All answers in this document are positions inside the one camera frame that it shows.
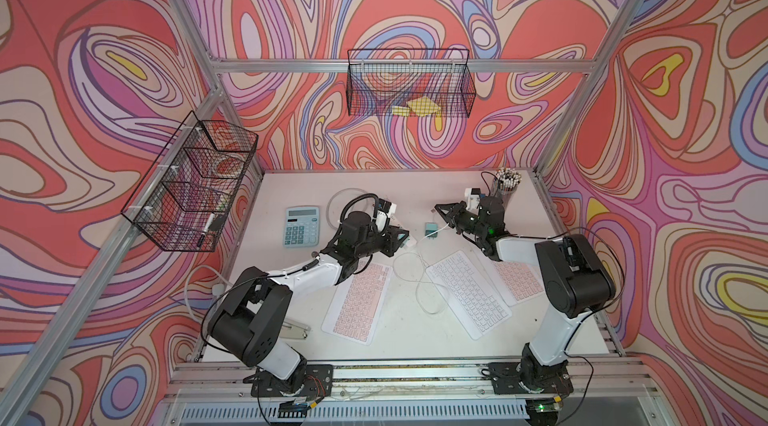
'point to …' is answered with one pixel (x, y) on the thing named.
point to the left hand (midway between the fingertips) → (408, 233)
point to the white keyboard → (474, 300)
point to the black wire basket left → (185, 197)
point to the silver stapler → (294, 330)
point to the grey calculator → (301, 226)
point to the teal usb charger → (430, 229)
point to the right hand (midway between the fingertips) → (434, 212)
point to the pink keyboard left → (354, 309)
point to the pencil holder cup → (506, 181)
